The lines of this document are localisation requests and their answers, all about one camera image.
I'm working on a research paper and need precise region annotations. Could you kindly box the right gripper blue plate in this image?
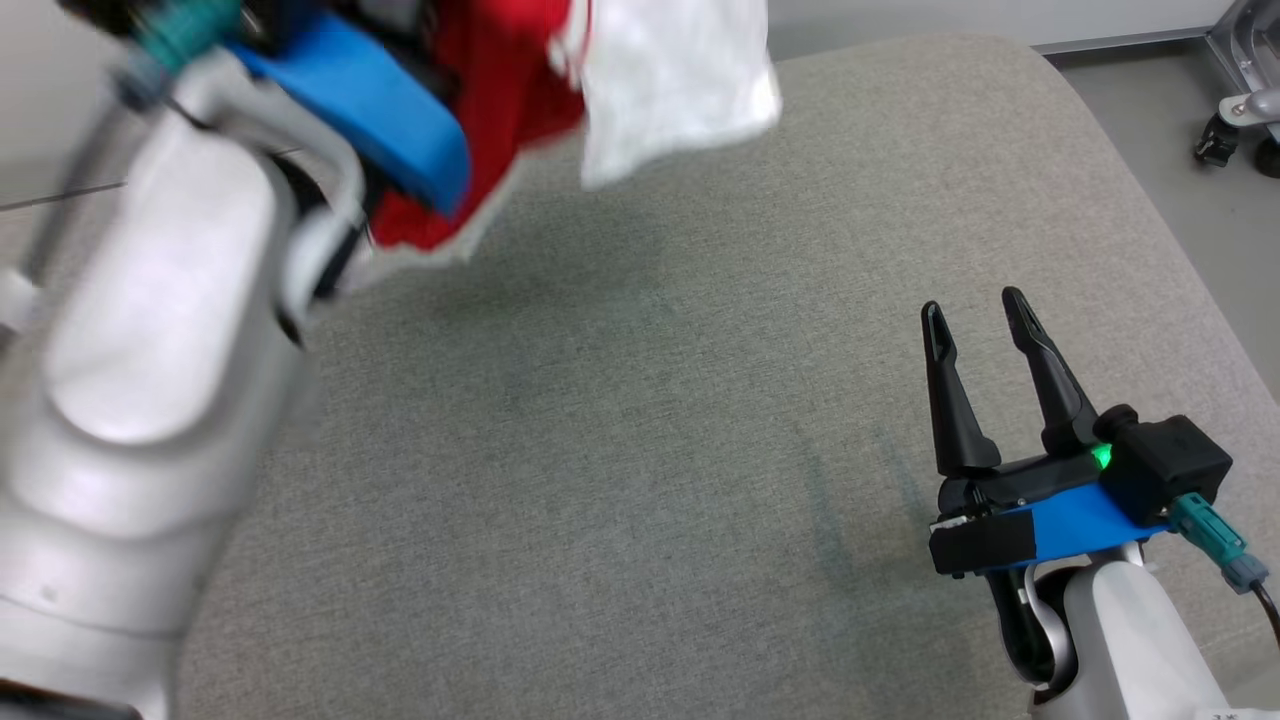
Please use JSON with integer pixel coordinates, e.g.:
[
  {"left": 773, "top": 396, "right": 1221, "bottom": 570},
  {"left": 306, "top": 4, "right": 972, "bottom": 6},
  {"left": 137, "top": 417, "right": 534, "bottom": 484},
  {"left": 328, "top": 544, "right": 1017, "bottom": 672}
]
[{"left": 921, "top": 287, "right": 1171, "bottom": 581}]

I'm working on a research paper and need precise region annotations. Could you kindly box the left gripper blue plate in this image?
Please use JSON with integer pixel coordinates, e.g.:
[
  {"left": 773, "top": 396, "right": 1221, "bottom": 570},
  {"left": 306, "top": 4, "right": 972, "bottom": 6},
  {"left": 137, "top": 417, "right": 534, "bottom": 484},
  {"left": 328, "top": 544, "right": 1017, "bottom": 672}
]
[{"left": 225, "top": 15, "right": 473, "bottom": 218}]

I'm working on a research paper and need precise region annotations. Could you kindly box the red and white shirt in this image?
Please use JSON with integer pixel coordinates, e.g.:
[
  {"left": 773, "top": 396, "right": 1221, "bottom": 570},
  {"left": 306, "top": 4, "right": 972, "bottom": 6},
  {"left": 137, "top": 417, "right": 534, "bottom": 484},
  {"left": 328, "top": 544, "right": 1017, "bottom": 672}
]
[{"left": 345, "top": 0, "right": 783, "bottom": 291}]

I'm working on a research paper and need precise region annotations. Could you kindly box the left teal connector cable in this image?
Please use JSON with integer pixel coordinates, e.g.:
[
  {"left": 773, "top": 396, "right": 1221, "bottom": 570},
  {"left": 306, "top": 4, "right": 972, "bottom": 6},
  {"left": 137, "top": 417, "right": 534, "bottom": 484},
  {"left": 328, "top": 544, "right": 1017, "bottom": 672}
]
[{"left": 118, "top": 0, "right": 243, "bottom": 103}]

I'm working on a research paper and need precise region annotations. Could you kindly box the teal connector cable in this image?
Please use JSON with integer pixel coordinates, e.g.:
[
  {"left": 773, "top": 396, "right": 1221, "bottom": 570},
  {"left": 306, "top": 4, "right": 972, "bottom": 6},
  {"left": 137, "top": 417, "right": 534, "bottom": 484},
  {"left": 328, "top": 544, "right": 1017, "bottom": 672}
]
[
  {"left": 1170, "top": 493, "right": 1280, "bottom": 651},
  {"left": 118, "top": 0, "right": 243, "bottom": 103}
]

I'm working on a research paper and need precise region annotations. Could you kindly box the right teal connector cable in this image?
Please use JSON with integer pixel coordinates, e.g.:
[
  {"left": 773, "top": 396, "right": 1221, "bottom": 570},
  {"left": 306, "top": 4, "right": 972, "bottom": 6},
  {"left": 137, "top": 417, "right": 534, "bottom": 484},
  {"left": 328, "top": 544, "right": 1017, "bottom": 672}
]
[{"left": 1170, "top": 493, "right": 1280, "bottom": 651}]

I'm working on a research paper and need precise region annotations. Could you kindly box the grey metal cart frame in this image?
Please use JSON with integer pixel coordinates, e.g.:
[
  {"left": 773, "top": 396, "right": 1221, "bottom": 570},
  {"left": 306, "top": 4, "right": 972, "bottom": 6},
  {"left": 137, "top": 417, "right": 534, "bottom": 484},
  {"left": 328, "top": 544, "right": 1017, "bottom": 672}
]
[{"left": 1205, "top": 0, "right": 1280, "bottom": 126}]

